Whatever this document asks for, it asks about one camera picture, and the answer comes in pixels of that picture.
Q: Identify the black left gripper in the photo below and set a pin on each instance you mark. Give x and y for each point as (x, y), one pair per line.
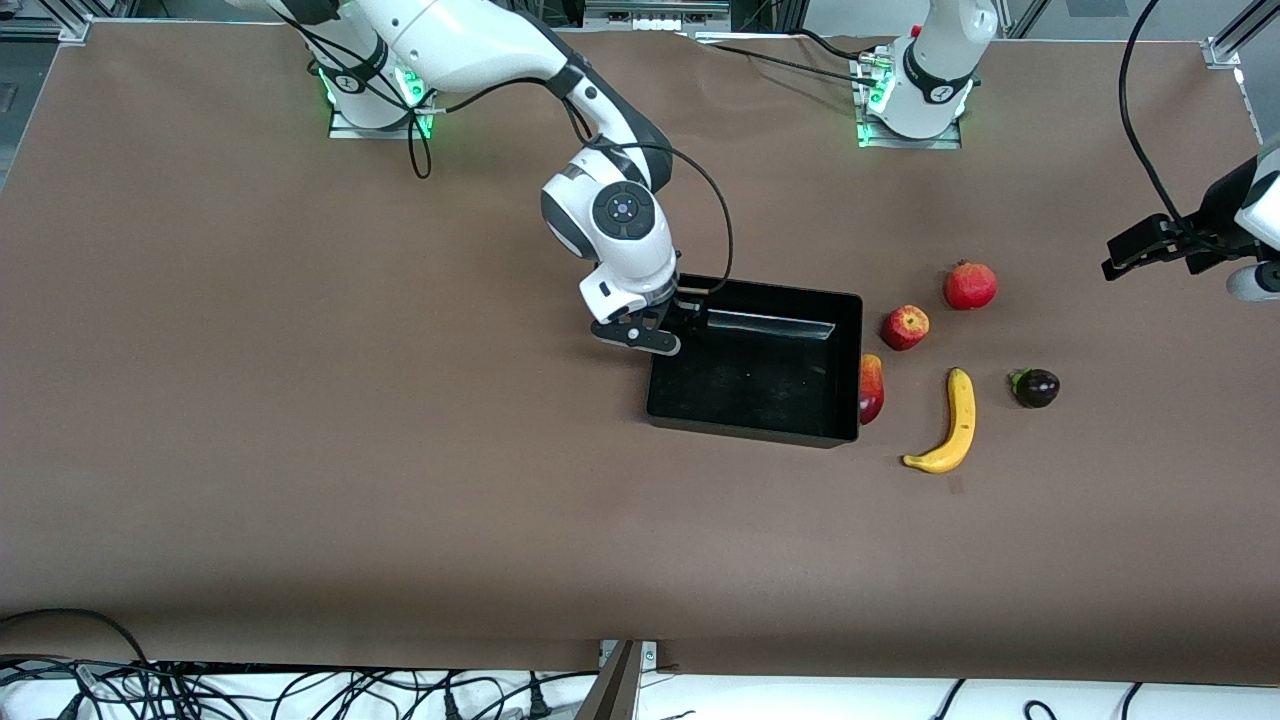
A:
(1193, 245)

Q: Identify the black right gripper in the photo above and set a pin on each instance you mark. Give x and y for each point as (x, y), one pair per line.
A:
(672, 312)

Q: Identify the black plastic box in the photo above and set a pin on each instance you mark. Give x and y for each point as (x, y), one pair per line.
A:
(760, 390)

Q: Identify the red apple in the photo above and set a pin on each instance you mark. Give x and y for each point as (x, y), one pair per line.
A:
(905, 328)

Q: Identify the yellow banana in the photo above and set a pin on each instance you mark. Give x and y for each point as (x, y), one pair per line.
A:
(962, 410)

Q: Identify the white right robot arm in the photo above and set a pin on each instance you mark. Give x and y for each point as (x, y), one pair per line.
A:
(460, 40)

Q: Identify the dark purple eggplant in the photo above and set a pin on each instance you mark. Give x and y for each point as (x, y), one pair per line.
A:
(1038, 388)

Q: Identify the red pomegranate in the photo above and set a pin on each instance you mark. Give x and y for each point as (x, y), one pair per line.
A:
(970, 287)

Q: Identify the red yellow mango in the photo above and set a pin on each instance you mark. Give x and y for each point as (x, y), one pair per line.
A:
(872, 385)

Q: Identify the aluminium profile corner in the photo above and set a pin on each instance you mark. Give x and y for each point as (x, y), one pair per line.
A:
(1240, 35)
(50, 28)

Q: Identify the white terminal strip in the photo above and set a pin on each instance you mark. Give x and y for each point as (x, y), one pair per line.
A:
(655, 20)

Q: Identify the brown table cover sheet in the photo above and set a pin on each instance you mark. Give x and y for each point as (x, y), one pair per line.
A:
(400, 520)

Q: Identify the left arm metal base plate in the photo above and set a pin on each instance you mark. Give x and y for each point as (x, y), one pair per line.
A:
(945, 143)

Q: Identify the dark background rack frame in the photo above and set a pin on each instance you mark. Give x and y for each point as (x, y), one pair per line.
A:
(760, 12)

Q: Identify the small metal bracket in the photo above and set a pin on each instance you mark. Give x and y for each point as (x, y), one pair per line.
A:
(648, 655)

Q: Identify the dark metal post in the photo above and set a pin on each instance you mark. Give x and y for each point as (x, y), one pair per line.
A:
(615, 690)

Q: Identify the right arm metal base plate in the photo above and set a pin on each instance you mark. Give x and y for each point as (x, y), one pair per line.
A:
(345, 131)

